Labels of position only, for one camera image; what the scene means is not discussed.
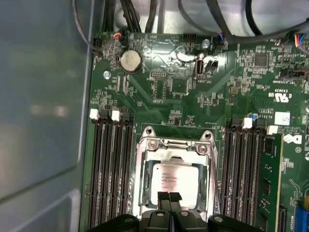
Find CPU socket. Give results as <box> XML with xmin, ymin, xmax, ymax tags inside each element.
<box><xmin>133</xmin><ymin>125</ymin><xmax>222</xmax><ymax>218</ymax></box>

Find blue expansion slot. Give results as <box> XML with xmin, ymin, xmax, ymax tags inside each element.
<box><xmin>298</xmin><ymin>198</ymin><xmax>309</xmax><ymax>232</ymax></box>

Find metal socket cover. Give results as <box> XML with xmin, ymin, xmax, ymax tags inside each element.
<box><xmin>141</xmin><ymin>139</ymin><xmax>211</xmax><ymax>216</ymax></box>

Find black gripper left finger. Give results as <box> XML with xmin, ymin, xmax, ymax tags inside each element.
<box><xmin>88</xmin><ymin>190</ymin><xmax>173</xmax><ymax>232</ymax></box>

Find silver USB port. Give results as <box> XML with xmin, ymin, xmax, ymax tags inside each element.
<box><xmin>196</xmin><ymin>54</ymin><xmax>205</xmax><ymax>76</ymax></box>

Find black square chip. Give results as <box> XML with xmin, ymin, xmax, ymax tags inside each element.
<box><xmin>254</xmin><ymin>54</ymin><xmax>269</xmax><ymax>68</ymax></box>

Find white sticker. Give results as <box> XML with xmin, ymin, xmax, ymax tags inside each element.
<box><xmin>274</xmin><ymin>111</ymin><xmax>291</xmax><ymax>127</ymax></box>

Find RAM slot black clips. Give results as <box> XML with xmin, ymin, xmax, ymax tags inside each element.
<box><xmin>221</xmin><ymin>116</ymin><xmax>239</xmax><ymax>217</ymax></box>
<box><xmin>120</xmin><ymin>111</ymin><xmax>136</xmax><ymax>217</ymax></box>

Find multicolour wire bundle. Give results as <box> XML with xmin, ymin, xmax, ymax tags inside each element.
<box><xmin>293</xmin><ymin>33</ymin><xmax>307</xmax><ymax>48</ymax></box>

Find metal locking lever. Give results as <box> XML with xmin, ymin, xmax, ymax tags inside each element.
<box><xmin>209</xmin><ymin>145</ymin><xmax>222</xmax><ymax>213</ymax></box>

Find silver coin battery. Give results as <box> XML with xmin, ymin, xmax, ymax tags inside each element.
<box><xmin>120</xmin><ymin>49</ymin><xmax>142</xmax><ymax>73</ymax></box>

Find green RAM stick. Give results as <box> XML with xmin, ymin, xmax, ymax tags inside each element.
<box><xmin>262</xmin><ymin>134</ymin><xmax>283</xmax><ymax>232</ymax></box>

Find black wire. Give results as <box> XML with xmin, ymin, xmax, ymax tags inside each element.
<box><xmin>102</xmin><ymin>0</ymin><xmax>143</xmax><ymax>33</ymax></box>
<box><xmin>206</xmin><ymin>0</ymin><xmax>309</xmax><ymax>43</ymax></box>
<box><xmin>144</xmin><ymin>0</ymin><xmax>161</xmax><ymax>33</ymax></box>

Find green motherboard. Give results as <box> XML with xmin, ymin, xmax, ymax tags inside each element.
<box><xmin>81</xmin><ymin>30</ymin><xmax>309</xmax><ymax>232</ymax></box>

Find silver CPU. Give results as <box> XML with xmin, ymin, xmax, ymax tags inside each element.
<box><xmin>150</xmin><ymin>162</ymin><xmax>200</xmax><ymax>210</ymax></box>

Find black PC case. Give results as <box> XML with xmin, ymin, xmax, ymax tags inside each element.
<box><xmin>0</xmin><ymin>0</ymin><xmax>309</xmax><ymax>232</ymax></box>

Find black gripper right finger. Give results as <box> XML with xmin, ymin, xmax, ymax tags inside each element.
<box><xmin>169</xmin><ymin>192</ymin><xmax>263</xmax><ymax>232</ymax></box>

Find black expansion slot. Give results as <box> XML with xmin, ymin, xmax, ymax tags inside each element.
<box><xmin>277</xmin><ymin>204</ymin><xmax>288</xmax><ymax>232</ymax></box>

